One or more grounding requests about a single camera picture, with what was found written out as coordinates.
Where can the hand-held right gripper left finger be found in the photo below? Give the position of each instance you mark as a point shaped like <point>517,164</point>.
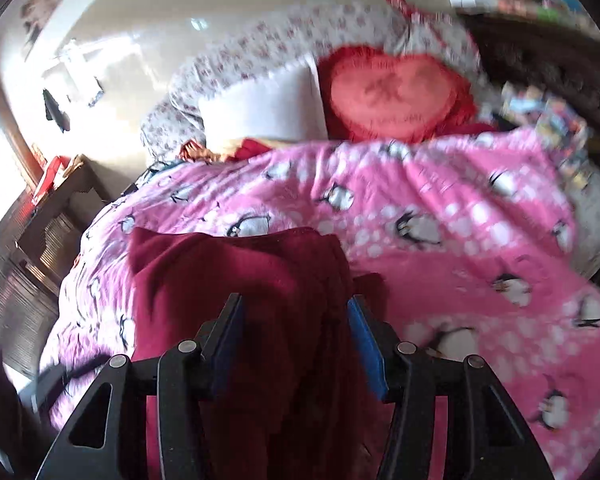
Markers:
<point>229,345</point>

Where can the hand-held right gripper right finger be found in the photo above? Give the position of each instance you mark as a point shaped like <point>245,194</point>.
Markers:
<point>367,350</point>

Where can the maroon sweater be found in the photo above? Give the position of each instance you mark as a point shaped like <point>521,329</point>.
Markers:
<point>290,310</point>

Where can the pile of colourful clothes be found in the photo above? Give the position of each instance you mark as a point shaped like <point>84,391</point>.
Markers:
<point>550,125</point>

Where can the pink penguin print blanket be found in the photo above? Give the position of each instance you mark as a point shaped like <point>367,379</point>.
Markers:
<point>455,200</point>

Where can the dark wooden desk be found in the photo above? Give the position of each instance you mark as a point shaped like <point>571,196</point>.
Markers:
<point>55,220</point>

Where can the slatted wooden screen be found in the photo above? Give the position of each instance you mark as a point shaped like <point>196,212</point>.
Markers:
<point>15,310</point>

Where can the small floral pillow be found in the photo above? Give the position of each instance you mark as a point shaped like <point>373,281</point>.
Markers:
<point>167,125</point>

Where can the red box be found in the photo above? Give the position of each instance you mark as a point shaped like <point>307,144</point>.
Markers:
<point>50,177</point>

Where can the white pillow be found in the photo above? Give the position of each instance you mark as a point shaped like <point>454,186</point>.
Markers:
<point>270,102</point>

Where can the red heart cushion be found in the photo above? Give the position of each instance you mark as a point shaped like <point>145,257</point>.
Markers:
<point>395,92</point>

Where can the dark hanging cloth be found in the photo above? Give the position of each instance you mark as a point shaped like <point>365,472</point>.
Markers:
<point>56,110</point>

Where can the large floral quilt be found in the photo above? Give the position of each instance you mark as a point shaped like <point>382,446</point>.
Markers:
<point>260,40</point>

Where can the carved wooden headboard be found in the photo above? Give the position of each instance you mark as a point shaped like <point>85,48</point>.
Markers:
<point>530,60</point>

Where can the wall poster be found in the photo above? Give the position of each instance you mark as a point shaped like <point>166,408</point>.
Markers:
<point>40,10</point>

